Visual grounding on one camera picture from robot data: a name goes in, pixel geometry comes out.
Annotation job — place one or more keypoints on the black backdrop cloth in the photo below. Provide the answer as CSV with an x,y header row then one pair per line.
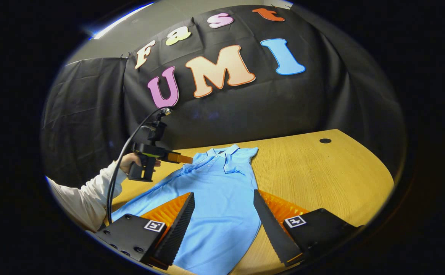
x,y
264,107

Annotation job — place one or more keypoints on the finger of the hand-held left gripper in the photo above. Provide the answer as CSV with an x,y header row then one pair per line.
x,y
178,157

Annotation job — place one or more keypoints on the light blue polo T-shirt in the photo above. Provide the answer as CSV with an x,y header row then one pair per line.
x,y
215,198

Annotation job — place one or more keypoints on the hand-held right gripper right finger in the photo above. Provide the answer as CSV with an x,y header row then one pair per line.
x,y
274,233

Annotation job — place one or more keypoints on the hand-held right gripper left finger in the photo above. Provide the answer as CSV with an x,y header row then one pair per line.
x,y
176,233

